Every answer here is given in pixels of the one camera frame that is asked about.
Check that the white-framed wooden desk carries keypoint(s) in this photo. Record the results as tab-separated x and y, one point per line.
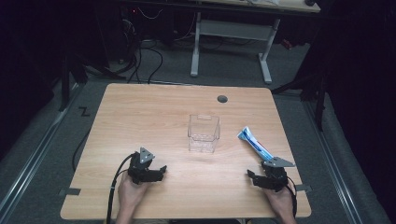
232	29

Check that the small red object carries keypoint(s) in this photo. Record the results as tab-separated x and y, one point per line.
287	44

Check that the black floor tape mark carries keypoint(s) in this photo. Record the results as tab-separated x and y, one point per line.
84	111

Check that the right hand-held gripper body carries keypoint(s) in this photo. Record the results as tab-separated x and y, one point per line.
275	174

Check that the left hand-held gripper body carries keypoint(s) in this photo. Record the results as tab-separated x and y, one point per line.
140	169

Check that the black metal stand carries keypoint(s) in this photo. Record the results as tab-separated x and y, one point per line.
65	81
311	87

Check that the clear plastic box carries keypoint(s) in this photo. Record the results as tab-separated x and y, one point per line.
204	133

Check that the person's left hand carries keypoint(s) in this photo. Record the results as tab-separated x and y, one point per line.
130	194

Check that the person's right hand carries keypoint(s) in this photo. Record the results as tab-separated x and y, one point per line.
281	202

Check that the metal floor rail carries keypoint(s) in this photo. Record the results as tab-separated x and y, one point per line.
37	146
333	161

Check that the grey tape strip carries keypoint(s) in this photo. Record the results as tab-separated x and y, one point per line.
70	191
304	188

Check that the black table grommet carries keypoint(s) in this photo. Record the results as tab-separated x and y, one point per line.
222	99

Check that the blue white toothpaste tube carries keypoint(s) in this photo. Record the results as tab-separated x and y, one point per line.
253	143

